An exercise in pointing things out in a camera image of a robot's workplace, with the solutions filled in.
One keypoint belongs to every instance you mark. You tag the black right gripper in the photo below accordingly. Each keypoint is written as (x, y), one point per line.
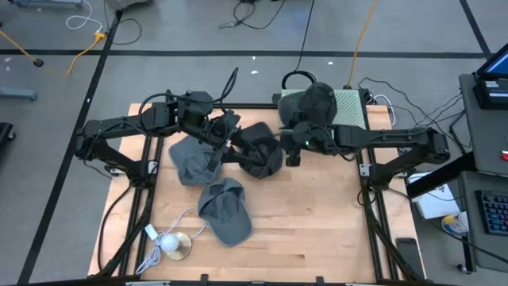
(303, 137)

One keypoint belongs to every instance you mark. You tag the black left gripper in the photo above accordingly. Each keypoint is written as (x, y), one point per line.
(224, 125)

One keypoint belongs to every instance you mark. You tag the black baseball cap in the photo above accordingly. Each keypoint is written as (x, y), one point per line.
(256, 133)

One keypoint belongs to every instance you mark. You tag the charcoal baseball cap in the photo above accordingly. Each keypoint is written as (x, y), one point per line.
(317, 103)

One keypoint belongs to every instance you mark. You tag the blue-grey baseball cap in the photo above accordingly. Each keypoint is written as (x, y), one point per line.
(226, 218)

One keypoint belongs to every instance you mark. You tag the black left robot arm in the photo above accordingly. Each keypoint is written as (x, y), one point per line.
(119, 127)

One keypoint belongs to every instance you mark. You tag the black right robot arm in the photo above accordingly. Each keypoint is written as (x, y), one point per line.
(381, 137)

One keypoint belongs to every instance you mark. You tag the grey baseball cap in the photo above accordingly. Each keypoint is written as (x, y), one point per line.
(186, 159)

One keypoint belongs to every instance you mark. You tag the pale green perforated metal stand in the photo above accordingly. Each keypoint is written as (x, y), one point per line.
(351, 109)

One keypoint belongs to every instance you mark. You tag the white bulb brass base lamp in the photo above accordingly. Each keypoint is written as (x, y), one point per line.
(170, 243)

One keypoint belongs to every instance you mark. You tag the white power adapter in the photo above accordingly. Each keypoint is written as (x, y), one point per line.
(151, 232)

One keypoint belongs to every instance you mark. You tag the black slanted beam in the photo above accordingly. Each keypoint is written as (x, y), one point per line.
(440, 175)

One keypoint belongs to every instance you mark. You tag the white cardboard box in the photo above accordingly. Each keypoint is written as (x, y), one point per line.
(434, 202)

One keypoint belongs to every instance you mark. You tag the black smartphone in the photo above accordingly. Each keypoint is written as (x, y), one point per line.
(410, 256)

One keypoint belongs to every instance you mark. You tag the white and yellow tape roll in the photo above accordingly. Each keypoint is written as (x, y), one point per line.
(454, 223)

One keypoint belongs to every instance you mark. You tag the black box device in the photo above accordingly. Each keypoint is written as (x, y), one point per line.
(492, 93)

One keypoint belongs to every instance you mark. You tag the grey desk with keyboard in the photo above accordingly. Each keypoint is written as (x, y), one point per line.
(476, 238)

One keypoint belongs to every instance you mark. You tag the black keyboard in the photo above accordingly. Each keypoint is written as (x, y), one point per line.
(494, 212)

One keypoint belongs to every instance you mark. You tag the black laptop screen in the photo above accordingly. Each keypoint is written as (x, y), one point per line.
(498, 63)

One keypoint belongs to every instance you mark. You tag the black round floor puck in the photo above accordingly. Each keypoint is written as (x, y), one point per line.
(38, 62)

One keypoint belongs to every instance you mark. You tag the grey floor bar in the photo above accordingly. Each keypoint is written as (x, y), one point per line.
(18, 93)

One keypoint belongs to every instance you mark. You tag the black wheeled base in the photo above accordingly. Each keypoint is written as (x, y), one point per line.
(6, 132)

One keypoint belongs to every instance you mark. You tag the black aluminium table frame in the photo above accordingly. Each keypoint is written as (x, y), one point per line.
(254, 106)

